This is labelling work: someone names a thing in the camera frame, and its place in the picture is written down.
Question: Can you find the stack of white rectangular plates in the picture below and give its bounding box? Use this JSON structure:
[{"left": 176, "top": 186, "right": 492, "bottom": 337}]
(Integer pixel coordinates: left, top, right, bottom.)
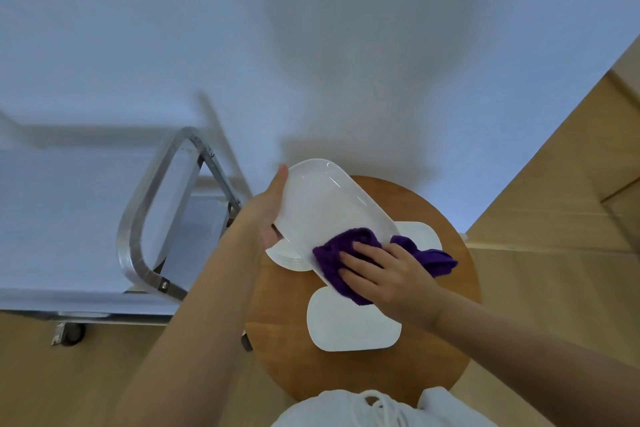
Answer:
[{"left": 395, "top": 221, "right": 444, "bottom": 252}]

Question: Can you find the person's right forearm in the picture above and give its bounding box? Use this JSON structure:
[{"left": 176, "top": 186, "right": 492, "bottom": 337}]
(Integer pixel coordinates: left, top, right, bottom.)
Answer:
[{"left": 429, "top": 291, "right": 640, "bottom": 427}]

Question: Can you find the white drawstring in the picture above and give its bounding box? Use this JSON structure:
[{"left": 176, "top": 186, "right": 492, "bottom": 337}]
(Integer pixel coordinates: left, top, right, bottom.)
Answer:
[{"left": 351, "top": 389, "right": 401, "bottom": 427}]

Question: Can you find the white oblong serving plate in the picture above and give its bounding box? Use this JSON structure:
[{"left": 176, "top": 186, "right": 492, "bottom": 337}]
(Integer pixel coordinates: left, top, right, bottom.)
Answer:
[
  {"left": 272, "top": 157, "right": 401, "bottom": 265},
  {"left": 306, "top": 285, "right": 403, "bottom": 353}
]

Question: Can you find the person's left forearm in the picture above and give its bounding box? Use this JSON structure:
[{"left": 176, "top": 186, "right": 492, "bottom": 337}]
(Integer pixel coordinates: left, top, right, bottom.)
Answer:
[{"left": 107, "top": 221, "right": 271, "bottom": 427}]

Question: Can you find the person's right hand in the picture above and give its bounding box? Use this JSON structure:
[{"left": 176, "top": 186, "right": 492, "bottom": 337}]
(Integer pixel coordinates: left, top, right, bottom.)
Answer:
[{"left": 338, "top": 241, "right": 447, "bottom": 328}]

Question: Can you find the person's left hand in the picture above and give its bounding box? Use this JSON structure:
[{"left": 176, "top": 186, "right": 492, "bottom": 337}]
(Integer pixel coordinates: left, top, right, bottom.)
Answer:
[{"left": 233, "top": 163, "right": 290, "bottom": 255}]

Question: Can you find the person's white garment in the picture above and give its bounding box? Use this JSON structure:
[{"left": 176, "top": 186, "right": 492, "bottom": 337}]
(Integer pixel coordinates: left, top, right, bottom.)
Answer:
[{"left": 269, "top": 386, "right": 483, "bottom": 427}]

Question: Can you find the stack of white round plates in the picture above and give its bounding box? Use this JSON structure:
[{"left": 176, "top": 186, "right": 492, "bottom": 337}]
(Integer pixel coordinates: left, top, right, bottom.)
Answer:
[{"left": 265, "top": 236, "right": 315, "bottom": 274}]

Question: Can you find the round wooden side table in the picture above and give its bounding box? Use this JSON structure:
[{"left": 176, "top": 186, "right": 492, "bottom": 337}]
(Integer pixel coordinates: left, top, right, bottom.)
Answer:
[{"left": 243, "top": 175, "right": 483, "bottom": 408}]

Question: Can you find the purple cleaning cloth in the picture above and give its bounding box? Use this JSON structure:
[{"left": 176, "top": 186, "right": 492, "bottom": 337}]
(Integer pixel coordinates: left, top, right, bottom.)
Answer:
[{"left": 312, "top": 227, "right": 459, "bottom": 306}]

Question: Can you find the steel three-tier cart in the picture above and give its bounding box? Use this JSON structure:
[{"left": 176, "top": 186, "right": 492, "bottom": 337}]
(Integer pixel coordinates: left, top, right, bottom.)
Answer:
[{"left": 0, "top": 126, "right": 253, "bottom": 352}]

